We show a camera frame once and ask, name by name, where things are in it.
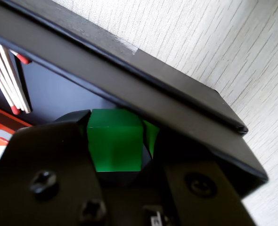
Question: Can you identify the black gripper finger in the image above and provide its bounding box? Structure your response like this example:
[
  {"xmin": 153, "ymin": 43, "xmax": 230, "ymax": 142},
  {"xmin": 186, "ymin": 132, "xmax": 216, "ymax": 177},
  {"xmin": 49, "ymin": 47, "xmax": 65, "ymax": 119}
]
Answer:
[
  {"xmin": 0, "ymin": 109, "xmax": 104, "ymax": 226},
  {"xmin": 142, "ymin": 119, "xmax": 255, "ymax": 226}
]

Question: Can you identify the green wooden cube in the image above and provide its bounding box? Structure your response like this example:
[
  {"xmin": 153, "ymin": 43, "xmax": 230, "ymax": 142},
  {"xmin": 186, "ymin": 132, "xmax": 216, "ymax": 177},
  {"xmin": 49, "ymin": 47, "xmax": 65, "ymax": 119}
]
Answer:
[{"xmin": 86, "ymin": 108, "xmax": 144, "ymax": 173}]

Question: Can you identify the red-tipped wooden match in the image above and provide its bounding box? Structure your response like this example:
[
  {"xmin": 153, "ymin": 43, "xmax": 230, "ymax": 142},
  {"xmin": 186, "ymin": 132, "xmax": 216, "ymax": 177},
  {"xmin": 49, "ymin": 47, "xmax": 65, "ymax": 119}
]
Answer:
[
  {"xmin": 0, "ymin": 39, "xmax": 21, "ymax": 116},
  {"xmin": 9, "ymin": 48, "xmax": 33, "ymax": 65},
  {"xmin": 0, "ymin": 43, "xmax": 33, "ymax": 114}
]

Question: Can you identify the orange matchbox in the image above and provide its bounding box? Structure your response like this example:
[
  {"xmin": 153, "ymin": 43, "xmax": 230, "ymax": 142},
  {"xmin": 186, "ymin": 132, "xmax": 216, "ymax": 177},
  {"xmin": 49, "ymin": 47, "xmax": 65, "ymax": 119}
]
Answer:
[{"xmin": 0, "ymin": 103, "xmax": 33, "ymax": 161}]

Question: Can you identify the black box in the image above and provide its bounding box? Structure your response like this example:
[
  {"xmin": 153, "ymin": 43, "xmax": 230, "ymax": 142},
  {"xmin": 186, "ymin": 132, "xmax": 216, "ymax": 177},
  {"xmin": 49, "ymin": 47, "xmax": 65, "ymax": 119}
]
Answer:
[{"xmin": 0, "ymin": 0, "xmax": 270, "ymax": 203}]

